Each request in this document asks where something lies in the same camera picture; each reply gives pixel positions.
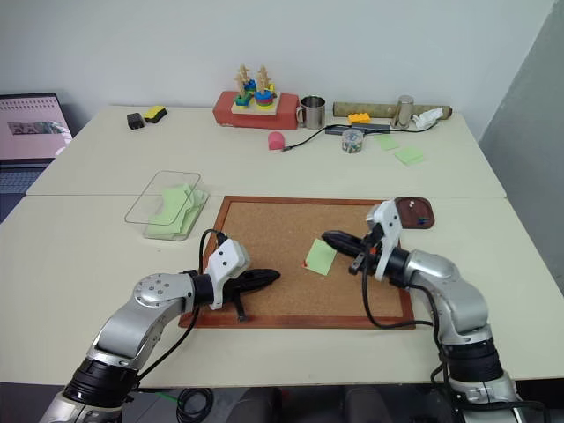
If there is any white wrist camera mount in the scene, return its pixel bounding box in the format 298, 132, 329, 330
366, 199, 404, 281
204, 240, 252, 312

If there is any silver metal cylinder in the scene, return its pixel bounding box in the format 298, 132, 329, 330
390, 94, 416, 130

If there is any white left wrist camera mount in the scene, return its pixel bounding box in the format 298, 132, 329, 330
204, 240, 252, 312

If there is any green sticky note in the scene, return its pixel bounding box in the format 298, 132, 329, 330
187, 189, 210, 224
145, 218, 195, 240
156, 183, 197, 226
304, 238, 338, 277

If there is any black plug cable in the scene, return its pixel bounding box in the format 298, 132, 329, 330
283, 124, 337, 152

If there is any wood-framed cork board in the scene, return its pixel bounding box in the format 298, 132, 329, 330
178, 196, 417, 330

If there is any open laptop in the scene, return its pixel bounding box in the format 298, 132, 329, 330
0, 92, 74, 223

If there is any small green note pad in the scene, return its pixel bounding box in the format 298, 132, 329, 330
374, 133, 402, 152

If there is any grey USB hub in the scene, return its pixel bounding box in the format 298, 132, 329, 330
324, 122, 393, 136

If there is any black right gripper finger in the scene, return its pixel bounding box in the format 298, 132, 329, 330
325, 238, 363, 256
322, 230, 365, 248

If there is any coiled black cable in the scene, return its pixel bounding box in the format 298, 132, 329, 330
174, 386, 213, 423

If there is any large green note pad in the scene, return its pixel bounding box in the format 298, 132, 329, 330
392, 145, 426, 167

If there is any stainless steel mug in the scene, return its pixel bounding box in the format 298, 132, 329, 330
294, 94, 328, 130

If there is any brown cardboard tube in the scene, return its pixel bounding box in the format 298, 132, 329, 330
332, 101, 455, 120

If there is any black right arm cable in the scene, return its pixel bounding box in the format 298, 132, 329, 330
360, 255, 450, 389

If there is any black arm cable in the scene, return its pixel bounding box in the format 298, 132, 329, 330
130, 228, 228, 391
360, 255, 450, 389

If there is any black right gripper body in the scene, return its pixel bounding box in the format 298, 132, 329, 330
349, 228, 382, 277

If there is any clear plastic box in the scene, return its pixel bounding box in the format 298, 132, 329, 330
123, 170, 211, 241

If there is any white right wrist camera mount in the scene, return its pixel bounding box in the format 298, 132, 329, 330
366, 199, 404, 281

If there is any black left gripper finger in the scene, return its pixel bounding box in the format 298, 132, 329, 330
244, 268, 282, 284
241, 277, 280, 296

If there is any red rectangular box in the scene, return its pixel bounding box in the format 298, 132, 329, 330
212, 90, 301, 132

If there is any wooden colourful stacking toy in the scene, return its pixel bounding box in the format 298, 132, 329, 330
230, 63, 281, 117

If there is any white crumpled tissue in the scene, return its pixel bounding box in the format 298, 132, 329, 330
411, 108, 443, 130

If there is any brown oval tray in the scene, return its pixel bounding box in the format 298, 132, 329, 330
394, 197, 437, 231

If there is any clear jar of pushpins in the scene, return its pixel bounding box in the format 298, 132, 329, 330
339, 128, 364, 155

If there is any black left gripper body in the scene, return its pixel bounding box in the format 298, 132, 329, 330
219, 271, 252, 323

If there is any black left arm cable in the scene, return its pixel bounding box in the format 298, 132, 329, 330
130, 228, 228, 391

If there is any yellow and black eraser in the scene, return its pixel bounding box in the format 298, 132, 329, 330
143, 105, 170, 124

